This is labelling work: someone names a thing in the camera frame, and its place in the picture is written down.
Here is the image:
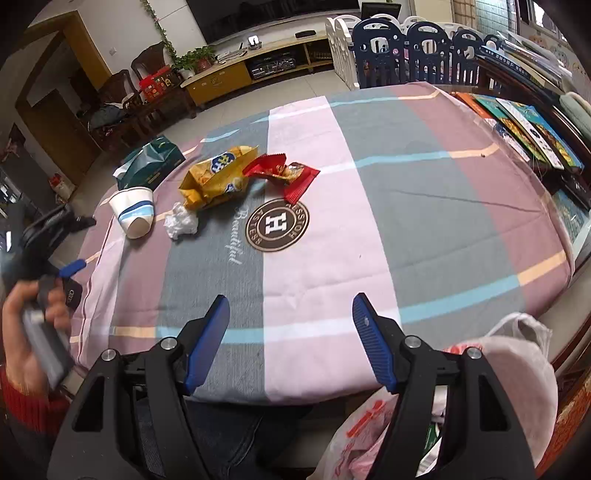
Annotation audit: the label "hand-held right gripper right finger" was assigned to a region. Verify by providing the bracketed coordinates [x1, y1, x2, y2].
[352, 292, 536, 480]

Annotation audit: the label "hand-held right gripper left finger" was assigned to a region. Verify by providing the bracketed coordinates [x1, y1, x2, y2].
[46, 295, 232, 480]

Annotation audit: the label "pink printed plastic bag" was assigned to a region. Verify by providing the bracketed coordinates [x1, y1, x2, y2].
[318, 394, 404, 480]

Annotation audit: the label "white plastic bag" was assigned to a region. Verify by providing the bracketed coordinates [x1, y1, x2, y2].
[314, 313, 552, 480]

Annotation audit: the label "person's left forearm red sleeve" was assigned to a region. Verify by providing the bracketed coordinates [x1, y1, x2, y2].
[0, 367, 70, 437]

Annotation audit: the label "person's left hand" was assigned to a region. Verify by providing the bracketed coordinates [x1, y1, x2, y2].
[0, 279, 73, 396]

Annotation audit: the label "red white plastic container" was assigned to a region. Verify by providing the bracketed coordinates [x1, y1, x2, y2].
[50, 173, 75, 202]

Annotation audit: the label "white paper cup blue stripes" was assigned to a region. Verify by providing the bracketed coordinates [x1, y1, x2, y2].
[108, 186, 154, 239]

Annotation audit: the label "dark green tissue pack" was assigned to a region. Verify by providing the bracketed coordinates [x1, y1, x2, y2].
[113, 136, 186, 191]

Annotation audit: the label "person's dark trousers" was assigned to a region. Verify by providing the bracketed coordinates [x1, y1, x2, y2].
[134, 397, 333, 480]

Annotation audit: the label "crumpled white tissue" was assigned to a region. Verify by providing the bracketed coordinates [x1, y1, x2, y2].
[164, 202, 199, 241]

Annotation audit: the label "black bag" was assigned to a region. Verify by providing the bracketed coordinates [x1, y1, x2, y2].
[88, 104, 127, 131]

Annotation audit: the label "plaid printed tablecloth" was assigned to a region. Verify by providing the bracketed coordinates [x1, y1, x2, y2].
[76, 83, 575, 407]

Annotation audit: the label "dark wooden chair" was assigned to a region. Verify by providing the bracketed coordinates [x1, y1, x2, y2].
[130, 41, 197, 123]
[90, 69, 153, 153]

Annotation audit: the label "yellow chip bag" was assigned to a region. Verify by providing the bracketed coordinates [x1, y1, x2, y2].
[179, 145, 259, 210]

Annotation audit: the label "red gift box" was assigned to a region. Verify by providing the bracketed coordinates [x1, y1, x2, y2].
[139, 66, 181, 103]

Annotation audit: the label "red snack wrapper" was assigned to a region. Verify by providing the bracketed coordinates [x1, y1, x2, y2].
[242, 154, 321, 204]

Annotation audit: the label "yellow wooden television cabinet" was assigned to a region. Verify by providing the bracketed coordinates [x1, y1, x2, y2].
[181, 34, 334, 109]

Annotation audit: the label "green potted plant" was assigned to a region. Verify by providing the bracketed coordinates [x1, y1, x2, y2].
[178, 46, 218, 77]

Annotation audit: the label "green artificial vine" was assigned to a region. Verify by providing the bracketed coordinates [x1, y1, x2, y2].
[141, 0, 178, 63]

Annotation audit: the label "red patterned seat cushion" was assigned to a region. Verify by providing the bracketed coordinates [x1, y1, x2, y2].
[538, 369, 591, 467]

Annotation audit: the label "black audio player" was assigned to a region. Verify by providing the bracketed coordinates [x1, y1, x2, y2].
[247, 55, 296, 79]

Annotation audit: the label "row of colourful children's books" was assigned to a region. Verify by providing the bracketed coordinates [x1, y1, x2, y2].
[450, 92, 585, 174]

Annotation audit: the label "large black television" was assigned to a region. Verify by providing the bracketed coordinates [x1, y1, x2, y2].
[187, 0, 361, 44]

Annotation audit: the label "white plastic baby fence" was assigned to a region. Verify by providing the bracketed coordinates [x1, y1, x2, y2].
[324, 16, 365, 90]

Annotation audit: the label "navy plastic baby fence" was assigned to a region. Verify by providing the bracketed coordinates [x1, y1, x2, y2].
[352, 17, 502, 90]

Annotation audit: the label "grey green cushion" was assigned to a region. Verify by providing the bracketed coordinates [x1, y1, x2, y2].
[558, 91, 591, 132]

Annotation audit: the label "stack of books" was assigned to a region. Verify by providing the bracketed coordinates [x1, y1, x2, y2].
[475, 32, 573, 93]

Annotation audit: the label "black laptop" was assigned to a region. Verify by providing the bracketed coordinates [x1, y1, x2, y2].
[360, 2, 402, 21]

